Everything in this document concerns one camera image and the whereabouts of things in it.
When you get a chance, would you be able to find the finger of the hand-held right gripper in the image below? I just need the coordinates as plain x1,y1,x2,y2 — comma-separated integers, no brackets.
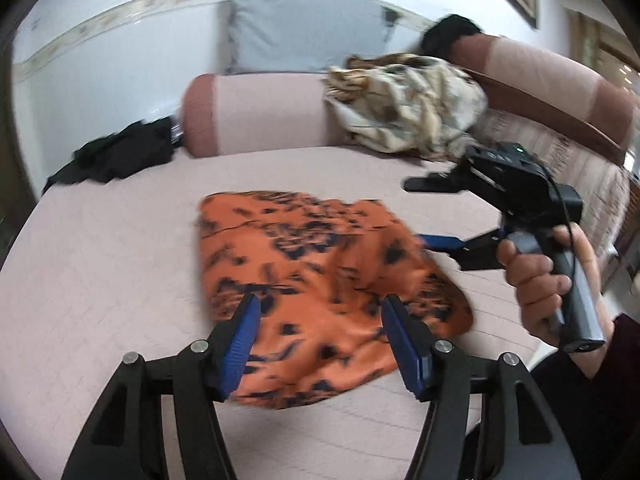
417,227,506,272
404,167,473,195

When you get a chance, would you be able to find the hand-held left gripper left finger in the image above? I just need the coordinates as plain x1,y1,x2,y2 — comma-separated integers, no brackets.
60,292,263,480

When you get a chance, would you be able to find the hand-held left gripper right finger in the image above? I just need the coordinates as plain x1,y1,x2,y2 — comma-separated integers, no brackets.
381,294,583,480

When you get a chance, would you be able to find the orange black printed garment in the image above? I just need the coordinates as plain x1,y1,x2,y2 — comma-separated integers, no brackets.
197,190,475,408

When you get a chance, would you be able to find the person's right forearm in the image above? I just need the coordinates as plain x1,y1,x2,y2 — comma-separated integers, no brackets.
464,310,640,480

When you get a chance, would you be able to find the person's right hand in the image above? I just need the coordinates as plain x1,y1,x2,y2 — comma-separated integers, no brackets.
496,222,616,348

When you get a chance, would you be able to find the cream printed cloth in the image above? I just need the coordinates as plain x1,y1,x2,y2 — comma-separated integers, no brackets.
322,52,490,163

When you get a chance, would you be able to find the pink bolster pillow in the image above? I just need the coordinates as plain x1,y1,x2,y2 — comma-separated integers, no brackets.
447,34,637,167
181,72,361,158

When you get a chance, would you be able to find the dark cloth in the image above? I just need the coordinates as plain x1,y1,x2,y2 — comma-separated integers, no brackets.
419,14,483,58

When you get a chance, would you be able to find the pink bed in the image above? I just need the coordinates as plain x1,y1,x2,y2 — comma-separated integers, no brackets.
0,147,631,480

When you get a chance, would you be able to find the grey pillow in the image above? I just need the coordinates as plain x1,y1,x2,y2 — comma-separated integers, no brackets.
225,0,401,77

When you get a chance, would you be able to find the wooden window frame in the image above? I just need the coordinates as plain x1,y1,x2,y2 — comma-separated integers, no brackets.
565,7,640,92

